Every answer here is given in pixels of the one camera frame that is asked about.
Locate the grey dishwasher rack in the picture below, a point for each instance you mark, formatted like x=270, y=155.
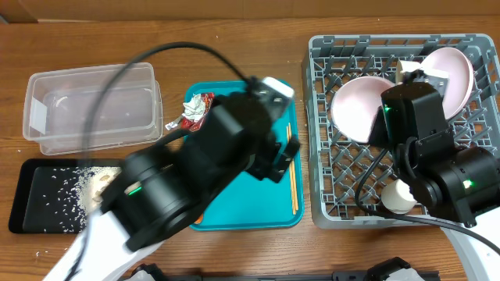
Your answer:
x=336, y=163

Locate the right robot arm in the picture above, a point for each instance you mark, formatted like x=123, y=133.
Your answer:
x=458, y=186

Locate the white paper cup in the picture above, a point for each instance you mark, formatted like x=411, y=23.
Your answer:
x=397, y=198

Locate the orange carrot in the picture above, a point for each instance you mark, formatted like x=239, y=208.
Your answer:
x=199, y=220

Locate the left wooden chopstick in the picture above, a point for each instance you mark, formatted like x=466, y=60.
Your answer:
x=292, y=191

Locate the clear plastic storage bin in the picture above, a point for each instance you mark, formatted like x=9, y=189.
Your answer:
x=59, y=103

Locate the white bowl with food scraps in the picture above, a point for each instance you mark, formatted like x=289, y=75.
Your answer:
x=355, y=105

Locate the large white plate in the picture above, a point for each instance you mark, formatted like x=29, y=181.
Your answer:
x=460, y=77

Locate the right wooden chopstick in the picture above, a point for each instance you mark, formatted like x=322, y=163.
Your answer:
x=295, y=187

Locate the crumpled red foil wrapper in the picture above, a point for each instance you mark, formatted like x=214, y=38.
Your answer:
x=194, y=113

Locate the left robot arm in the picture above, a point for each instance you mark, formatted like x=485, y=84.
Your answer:
x=163, y=189

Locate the small white bowl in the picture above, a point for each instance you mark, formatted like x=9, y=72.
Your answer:
x=404, y=67

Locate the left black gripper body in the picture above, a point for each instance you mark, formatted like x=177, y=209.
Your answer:
x=260, y=164

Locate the black plastic tray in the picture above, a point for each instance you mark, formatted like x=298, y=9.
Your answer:
x=26, y=214

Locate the teal serving tray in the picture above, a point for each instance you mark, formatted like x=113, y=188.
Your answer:
x=248, y=203

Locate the wooden chopstick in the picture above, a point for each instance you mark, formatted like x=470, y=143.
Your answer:
x=292, y=191
x=295, y=187

